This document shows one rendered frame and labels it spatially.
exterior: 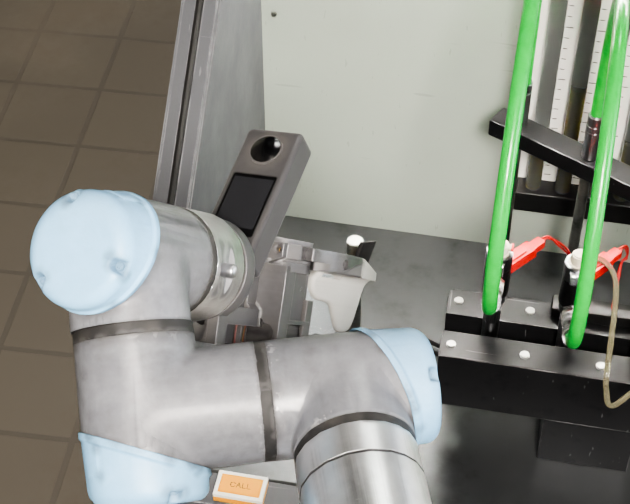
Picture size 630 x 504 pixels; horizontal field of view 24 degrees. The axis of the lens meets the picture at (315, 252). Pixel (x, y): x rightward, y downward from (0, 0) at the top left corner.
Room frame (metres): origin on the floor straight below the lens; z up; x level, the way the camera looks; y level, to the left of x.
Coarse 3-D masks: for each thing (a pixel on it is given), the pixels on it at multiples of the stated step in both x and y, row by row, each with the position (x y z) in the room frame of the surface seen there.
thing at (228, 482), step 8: (224, 480) 0.85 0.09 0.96; (232, 480) 0.85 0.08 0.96; (240, 480) 0.85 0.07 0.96; (248, 480) 0.85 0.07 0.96; (256, 480) 0.85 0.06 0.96; (224, 488) 0.84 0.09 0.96; (232, 488) 0.84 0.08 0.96; (240, 488) 0.84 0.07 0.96; (248, 488) 0.84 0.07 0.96; (256, 488) 0.84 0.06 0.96; (256, 496) 0.83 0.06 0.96; (264, 496) 0.84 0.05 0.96
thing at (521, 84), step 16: (528, 0) 1.03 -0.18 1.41; (528, 16) 1.01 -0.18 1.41; (528, 32) 1.00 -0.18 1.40; (528, 48) 0.99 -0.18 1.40; (528, 64) 0.97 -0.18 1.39; (512, 80) 0.96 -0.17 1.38; (528, 80) 1.23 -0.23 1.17; (512, 96) 0.95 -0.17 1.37; (512, 112) 0.94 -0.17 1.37; (512, 128) 0.93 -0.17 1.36; (512, 144) 0.92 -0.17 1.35; (512, 160) 0.91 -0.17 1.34; (512, 176) 0.90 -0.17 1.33; (496, 192) 0.90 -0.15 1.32; (496, 208) 0.89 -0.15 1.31; (496, 224) 0.88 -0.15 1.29; (496, 240) 0.87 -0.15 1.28; (496, 256) 0.87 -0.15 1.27; (496, 272) 0.86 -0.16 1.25; (496, 288) 0.86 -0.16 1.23; (496, 304) 0.87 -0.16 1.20
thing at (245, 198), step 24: (264, 144) 0.80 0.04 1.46; (288, 144) 0.80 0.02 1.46; (240, 168) 0.78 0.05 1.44; (264, 168) 0.78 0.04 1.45; (288, 168) 0.78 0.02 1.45; (240, 192) 0.76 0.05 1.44; (264, 192) 0.76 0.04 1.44; (288, 192) 0.77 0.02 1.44; (240, 216) 0.74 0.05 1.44; (264, 216) 0.74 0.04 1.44; (264, 240) 0.72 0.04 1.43
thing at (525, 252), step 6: (534, 240) 1.08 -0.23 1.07; (540, 240) 1.08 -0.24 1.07; (522, 246) 1.07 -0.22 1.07; (528, 246) 1.07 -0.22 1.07; (534, 246) 1.07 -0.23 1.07; (540, 246) 1.07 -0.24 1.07; (516, 252) 1.06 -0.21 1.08; (522, 252) 1.06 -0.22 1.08; (528, 252) 1.06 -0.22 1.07; (534, 252) 1.07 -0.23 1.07; (516, 258) 1.05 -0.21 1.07; (522, 258) 1.05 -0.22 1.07; (528, 258) 1.06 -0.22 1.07; (516, 264) 1.05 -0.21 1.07; (522, 264) 1.05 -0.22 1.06
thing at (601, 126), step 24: (624, 0) 1.09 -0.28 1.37; (624, 24) 1.05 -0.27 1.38; (624, 48) 1.02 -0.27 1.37; (600, 72) 1.17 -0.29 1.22; (600, 96) 1.18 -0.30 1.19; (600, 120) 1.17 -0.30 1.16; (600, 144) 0.95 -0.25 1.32; (600, 168) 0.93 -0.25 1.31; (600, 192) 0.92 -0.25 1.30; (600, 216) 0.90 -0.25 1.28; (600, 240) 0.89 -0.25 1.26; (576, 288) 0.88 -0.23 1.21; (576, 312) 0.87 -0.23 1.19; (576, 336) 0.87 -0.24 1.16
